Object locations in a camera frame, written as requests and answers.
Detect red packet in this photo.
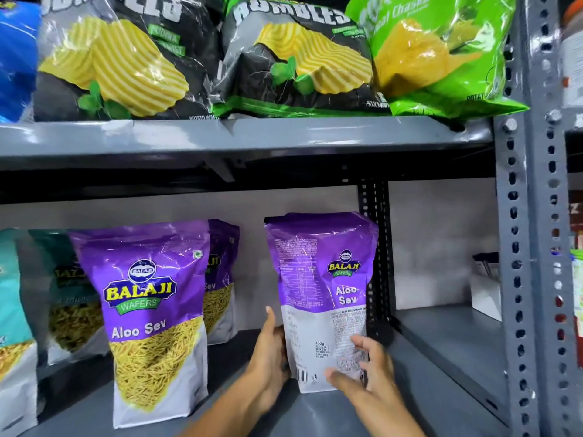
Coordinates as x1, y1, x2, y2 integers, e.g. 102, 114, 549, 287
568, 190, 583, 251

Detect person's right forearm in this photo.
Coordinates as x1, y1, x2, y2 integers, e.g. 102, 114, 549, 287
359, 404, 427, 437

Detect white cardboard box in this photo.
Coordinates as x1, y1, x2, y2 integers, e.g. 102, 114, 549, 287
470, 252, 503, 323

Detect green chips bag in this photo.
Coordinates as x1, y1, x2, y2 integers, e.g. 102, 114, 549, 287
345, 0, 532, 120

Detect purple snack packet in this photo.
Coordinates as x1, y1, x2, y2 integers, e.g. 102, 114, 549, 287
68, 220, 211, 429
264, 211, 380, 395
203, 218, 241, 346

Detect teal snack packet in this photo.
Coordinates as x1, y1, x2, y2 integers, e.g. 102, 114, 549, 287
28, 229, 111, 366
0, 228, 39, 437

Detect grey metal shelving rack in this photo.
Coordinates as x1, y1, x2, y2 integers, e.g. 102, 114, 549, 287
0, 0, 583, 437

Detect blue chips bag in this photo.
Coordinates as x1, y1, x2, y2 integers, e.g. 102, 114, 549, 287
0, 0, 43, 124

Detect person's left hand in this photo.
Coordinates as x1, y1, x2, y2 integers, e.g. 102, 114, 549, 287
245, 306, 292, 414

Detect purple snack packet, yellow noodles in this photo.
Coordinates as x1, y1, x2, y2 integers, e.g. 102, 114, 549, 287
68, 220, 211, 429
203, 218, 241, 346

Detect person's right hand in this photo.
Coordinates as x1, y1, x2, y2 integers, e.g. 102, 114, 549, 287
324, 334, 411, 425

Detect black slotted rack post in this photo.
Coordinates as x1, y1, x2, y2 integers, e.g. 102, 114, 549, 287
357, 177, 398, 343

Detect person's left forearm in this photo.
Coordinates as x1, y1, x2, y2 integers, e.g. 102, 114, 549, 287
181, 382, 267, 437

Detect black ridged chips bag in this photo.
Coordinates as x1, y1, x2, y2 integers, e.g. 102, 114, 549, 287
210, 0, 393, 119
33, 0, 229, 123

